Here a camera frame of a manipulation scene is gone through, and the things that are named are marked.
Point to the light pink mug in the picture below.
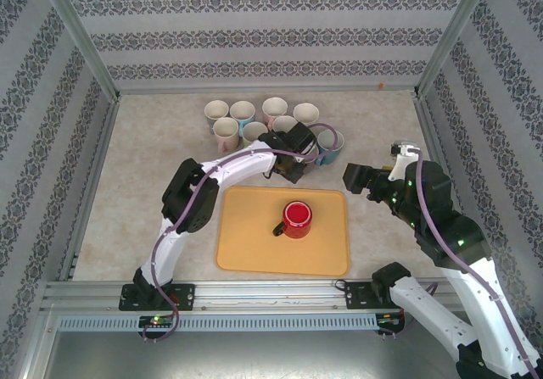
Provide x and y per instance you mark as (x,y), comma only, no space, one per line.
(225,129)

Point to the white faceted mug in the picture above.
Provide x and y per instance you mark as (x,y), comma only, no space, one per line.
(305,113)

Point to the yellow plastic tray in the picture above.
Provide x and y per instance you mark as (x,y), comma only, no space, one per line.
(242,235)

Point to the pink faceted mug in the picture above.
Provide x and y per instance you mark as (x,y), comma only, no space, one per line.
(275,107)

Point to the left controller board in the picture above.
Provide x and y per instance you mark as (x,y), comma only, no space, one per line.
(157,320)

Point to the dark green mug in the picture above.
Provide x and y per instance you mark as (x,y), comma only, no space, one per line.
(283,124)

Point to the controller board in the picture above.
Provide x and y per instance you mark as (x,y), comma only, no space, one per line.
(390,319)
(157,320)

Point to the right controller board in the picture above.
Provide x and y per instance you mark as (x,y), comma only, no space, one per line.
(390,319)

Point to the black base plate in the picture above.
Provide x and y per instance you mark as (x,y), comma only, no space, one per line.
(182,296)
(358,296)

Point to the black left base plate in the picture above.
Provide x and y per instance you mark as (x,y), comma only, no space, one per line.
(182,296)

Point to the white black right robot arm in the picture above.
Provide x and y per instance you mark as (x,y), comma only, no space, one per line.
(475,294)

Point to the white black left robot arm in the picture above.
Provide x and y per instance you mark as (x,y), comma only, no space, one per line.
(237,165)

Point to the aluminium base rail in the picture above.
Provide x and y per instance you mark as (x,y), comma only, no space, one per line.
(271,298)

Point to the aluminium frame post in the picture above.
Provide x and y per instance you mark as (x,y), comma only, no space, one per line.
(453,35)
(78,35)

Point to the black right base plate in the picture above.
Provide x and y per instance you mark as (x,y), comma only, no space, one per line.
(358,296)

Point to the aluminium table side rail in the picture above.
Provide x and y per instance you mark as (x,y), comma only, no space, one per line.
(430,141)
(107,133)

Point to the red mug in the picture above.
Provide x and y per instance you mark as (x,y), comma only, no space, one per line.
(298,220)

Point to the light green mug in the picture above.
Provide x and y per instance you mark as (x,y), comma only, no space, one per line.
(254,131)

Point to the grey mug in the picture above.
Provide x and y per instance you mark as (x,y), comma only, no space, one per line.
(216,111)

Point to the light blue mug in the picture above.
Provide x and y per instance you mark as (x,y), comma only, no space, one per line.
(242,112)

